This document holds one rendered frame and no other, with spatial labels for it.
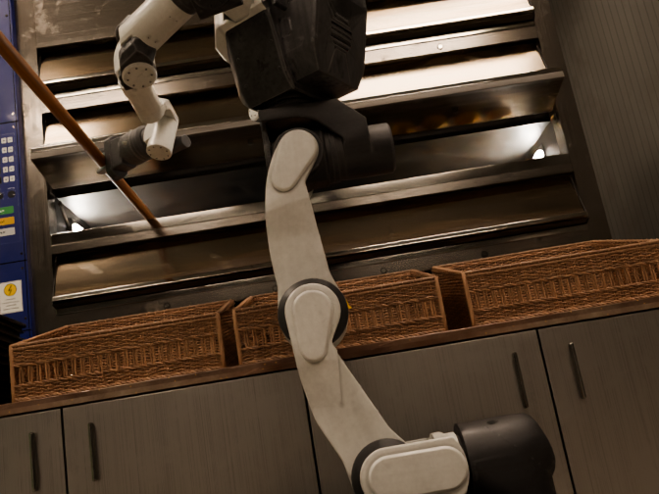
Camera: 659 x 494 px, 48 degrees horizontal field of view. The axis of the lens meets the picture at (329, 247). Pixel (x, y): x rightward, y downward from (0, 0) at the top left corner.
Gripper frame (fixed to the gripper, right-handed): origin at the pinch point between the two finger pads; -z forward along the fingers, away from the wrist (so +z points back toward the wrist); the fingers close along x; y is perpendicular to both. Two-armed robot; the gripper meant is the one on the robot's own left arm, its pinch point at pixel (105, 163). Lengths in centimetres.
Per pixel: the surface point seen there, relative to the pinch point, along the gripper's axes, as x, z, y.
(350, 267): 29, 24, 78
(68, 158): -19.7, -40.0, 18.5
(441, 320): 58, 68, 48
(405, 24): -56, 53, 97
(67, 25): -77, -48, 29
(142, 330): 47.7, 4.0, 3.5
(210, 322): 48, 18, 14
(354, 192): 4, 29, 81
